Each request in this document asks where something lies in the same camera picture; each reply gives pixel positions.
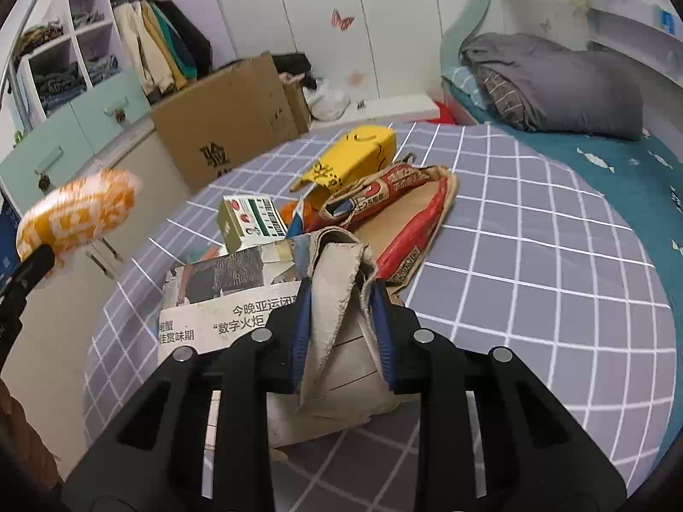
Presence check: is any cream jacket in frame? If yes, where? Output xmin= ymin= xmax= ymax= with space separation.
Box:
xmin=113 ymin=3 xmax=177 ymax=98

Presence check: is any red bed base panel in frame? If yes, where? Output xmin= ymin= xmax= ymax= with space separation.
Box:
xmin=429 ymin=100 xmax=457 ymax=126

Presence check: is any white ledge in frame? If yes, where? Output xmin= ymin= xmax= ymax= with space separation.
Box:
xmin=349 ymin=93 xmax=441 ymax=118

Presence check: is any black coat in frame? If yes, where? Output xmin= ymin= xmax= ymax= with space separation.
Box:
xmin=160 ymin=0 xmax=214 ymax=76

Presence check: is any orange snack wrapper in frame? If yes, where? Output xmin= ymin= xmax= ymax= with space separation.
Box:
xmin=280 ymin=200 xmax=326 ymax=236

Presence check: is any beige paper bag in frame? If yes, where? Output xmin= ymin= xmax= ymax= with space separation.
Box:
xmin=267 ymin=227 xmax=422 ymax=449

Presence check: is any mint green drawer cabinet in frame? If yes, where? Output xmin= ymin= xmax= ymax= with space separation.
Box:
xmin=0 ymin=69 xmax=153 ymax=204

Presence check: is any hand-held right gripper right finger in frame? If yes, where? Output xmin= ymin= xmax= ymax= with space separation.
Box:
xmin=368 ymin=280 xmax=628 ymax=512

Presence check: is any folded clothes pile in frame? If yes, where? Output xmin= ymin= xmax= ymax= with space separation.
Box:
xmin=35 ymin=61 xmax=87 ymax=113
xmin=85 ymin=53 xmax=119 ymax=86

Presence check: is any teal shirt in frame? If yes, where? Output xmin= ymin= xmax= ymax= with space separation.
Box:
xmin=152 ymin=3 xmax=198 ymax=80

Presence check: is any grey duvet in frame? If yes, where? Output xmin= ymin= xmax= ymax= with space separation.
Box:
xmin=459 ymin=32 xmax=644 ymax=142

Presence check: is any white plastic bag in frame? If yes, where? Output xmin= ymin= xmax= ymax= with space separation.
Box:
xmin=304 ymin=77 xmax=350 ymax=121

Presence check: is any dark clothing pile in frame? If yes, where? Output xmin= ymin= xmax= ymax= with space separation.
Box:
xmin=272 ymin=53 xmax=313 ymax=89

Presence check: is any mint edged white headboard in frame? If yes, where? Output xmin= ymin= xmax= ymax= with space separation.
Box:
xmin=440 ymin=0 xmax=683 ymax=140

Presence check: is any orange and white snack packet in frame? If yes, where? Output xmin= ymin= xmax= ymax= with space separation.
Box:
xmin=16 ymin=168 xmax=144 ymax=278

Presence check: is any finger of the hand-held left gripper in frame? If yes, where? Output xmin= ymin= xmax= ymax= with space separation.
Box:
xmin=0 ymin=245 xmax=57 ymax=374

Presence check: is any red and brown paper bag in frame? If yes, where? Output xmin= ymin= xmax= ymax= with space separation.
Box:
xmin=320 ymin=163 xmax=460 ymax=302

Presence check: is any blue storage bin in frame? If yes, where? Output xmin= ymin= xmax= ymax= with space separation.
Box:
xmin=0 ymin=205 xmax=23 ymax=291

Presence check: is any newspaper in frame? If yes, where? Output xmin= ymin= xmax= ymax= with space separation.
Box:
xmin=157 ymin=242 xmax=305 ymax=366

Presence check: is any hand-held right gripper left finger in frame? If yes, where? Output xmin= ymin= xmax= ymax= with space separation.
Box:
xmin=61 ymin=277 xmax=315 ymax=512

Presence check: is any brown cloth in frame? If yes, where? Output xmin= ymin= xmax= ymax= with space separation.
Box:
xmin=0 ymin=378 xmax=59 ymax=492

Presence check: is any yellow carton box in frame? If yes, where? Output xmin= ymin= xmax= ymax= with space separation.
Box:
xmin=289 ymin=125 xmax=398 ymax=209

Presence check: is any teal bed sheet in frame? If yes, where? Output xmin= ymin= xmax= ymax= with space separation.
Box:
xmin=443 ymin=67 xmax=683 ymax=289

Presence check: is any white shelf unit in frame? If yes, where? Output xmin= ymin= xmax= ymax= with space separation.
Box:
xmin=11 ymin=0 xmax=166 ymax=118

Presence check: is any large cardboard box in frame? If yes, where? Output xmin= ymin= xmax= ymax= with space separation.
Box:
xmin=150 ymin=52 xmax=302 ymax=193

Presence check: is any cream curved cabinet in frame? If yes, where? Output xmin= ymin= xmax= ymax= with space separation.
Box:
xmin=0 ymin=128 xmax=193 ymax=470

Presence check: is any green and white small box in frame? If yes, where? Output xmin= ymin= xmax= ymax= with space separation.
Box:
xmin=216 ymin=195 xmax=289 ymax=254

